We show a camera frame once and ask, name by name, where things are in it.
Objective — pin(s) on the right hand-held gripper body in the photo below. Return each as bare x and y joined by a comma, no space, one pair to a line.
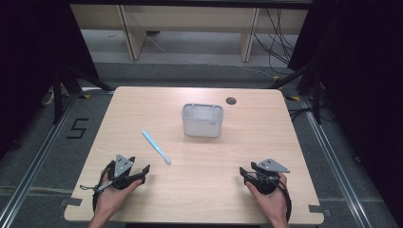
267,179

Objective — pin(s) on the white plastic container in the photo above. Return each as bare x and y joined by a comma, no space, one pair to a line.
202,122

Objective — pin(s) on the yellow black tape piece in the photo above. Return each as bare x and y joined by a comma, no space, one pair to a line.
85,96
292,98

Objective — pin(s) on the black table grommet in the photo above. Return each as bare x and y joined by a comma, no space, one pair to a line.
231,100

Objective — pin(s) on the metal floor rail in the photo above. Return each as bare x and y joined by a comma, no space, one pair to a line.
34,161
335,164

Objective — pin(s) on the beige wooden desk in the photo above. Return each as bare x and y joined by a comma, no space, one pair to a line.
190,22

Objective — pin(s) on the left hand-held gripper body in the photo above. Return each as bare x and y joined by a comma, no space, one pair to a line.
121,167

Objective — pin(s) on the grey tape piece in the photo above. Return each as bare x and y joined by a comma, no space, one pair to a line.
316,209
71,201

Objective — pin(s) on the black metal stand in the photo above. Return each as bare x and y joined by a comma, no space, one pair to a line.
63,85
312,85

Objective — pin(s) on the light blue toothbrush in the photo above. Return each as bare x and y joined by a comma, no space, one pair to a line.
156,146

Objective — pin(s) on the person's left hand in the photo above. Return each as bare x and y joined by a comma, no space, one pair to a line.
113,198

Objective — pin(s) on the person's right hand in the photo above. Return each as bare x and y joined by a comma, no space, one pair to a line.
270,200

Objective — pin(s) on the black curtain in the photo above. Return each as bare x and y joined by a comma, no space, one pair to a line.
358,79
34,47

